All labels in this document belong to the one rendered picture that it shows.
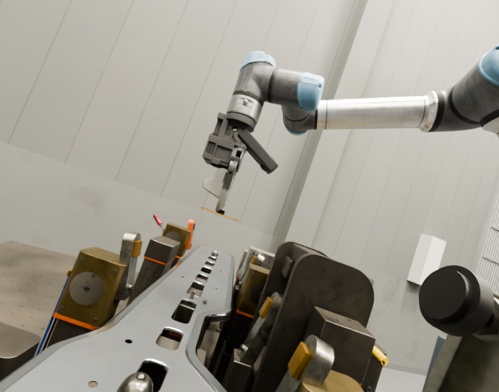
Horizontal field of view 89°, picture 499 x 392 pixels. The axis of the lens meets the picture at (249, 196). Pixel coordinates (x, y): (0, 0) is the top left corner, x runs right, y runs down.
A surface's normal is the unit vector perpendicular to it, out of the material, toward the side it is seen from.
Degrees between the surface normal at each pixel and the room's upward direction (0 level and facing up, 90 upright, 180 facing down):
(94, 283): 90
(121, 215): 90
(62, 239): 90
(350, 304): 90
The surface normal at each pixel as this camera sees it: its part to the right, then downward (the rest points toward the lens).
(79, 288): 0.05, -0.06
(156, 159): 0.30, 0.04
